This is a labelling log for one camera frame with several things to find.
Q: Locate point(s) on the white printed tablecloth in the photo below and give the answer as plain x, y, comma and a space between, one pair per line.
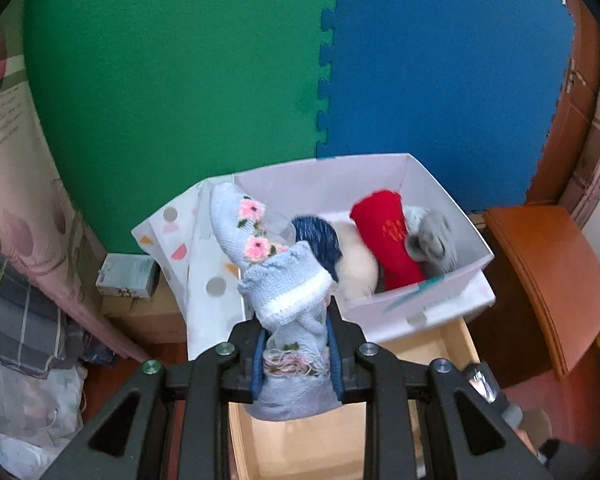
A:
200, 260

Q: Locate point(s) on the navy floral underwear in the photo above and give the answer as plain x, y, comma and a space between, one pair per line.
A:
320, 240

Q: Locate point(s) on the white leaf-print bedsheet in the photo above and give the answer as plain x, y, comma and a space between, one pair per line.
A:
25, 410

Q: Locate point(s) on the wooden drawer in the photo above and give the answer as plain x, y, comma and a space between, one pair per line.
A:
300, 450

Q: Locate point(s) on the small white teal box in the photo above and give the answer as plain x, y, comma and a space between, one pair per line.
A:
125, 275

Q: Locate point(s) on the pink leaf-print curtain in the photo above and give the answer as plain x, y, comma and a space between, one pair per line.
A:
20, 185

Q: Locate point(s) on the white cardboard storage box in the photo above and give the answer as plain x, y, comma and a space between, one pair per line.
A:
430, 305

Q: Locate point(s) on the cream sock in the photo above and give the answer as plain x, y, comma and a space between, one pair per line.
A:
357, 265

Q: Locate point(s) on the wooden chair seat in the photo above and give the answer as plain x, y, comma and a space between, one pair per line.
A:
540, 270

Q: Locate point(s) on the grey plaid cloth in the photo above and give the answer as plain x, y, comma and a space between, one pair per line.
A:
15, 310

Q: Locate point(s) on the red embroidered sock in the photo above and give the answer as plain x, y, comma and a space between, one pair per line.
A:
390, 245

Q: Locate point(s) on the grey ribbed sock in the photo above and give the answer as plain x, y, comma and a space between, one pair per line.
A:
435, 240

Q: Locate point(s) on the light blue floral sock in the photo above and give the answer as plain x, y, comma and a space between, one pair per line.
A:
280, 285

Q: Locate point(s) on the brown cardboard box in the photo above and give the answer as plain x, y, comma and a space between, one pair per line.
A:
150, 320

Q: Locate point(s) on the brown wooden door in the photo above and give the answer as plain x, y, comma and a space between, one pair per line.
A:
570, 110

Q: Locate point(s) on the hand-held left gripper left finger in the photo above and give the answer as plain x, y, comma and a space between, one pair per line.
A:
256, 375

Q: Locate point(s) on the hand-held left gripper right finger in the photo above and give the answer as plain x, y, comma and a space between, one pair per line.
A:
336, 370

